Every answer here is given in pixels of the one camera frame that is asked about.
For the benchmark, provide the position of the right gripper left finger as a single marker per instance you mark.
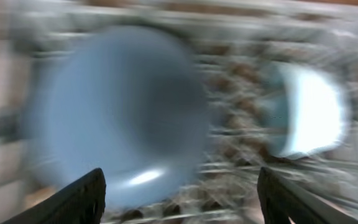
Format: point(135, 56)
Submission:
point(81, 202)

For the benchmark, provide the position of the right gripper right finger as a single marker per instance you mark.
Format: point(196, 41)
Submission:
point(283, 202)

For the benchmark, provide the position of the light blue rice bowl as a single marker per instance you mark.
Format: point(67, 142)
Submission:
point(306, 109)

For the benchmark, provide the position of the dark blue bowl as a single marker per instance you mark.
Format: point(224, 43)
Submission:
point(128, 101)

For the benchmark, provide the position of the grey dishwasher rack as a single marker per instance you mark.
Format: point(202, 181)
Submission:
point(231, 42)

